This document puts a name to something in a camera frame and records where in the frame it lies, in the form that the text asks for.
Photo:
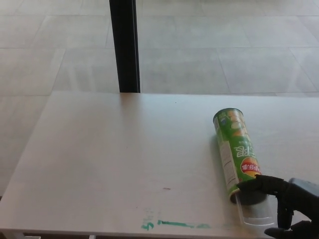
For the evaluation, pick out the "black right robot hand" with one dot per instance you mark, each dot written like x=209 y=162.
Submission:
x=301 y=209

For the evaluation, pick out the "clear plastic chips tray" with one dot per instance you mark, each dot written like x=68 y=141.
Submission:
x=256 y=214

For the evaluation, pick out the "green potato chips can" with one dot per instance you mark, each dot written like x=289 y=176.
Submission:
x=234 y=147

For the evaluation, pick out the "black vertical window post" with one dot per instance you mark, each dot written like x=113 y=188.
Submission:
x=125 y=49

